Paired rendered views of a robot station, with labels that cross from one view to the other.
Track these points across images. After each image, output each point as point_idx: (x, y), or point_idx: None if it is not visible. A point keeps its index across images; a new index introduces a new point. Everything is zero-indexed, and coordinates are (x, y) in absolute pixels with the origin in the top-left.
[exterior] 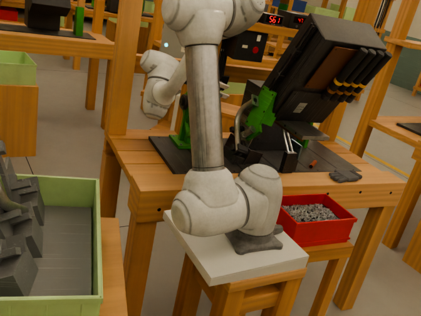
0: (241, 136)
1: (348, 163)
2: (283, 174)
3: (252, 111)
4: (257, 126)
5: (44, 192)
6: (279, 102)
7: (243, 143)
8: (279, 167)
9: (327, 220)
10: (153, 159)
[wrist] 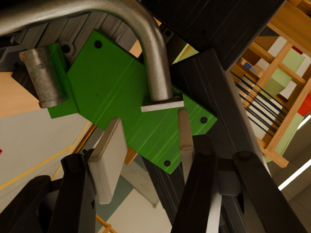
0: (19, 54)
1: (130, 47)
2: (9, 81)
3: (134, 69)
4: (70, 105)
5: None
6: (146, 163)
7: (15, 33)
8: None
9: None
10: None
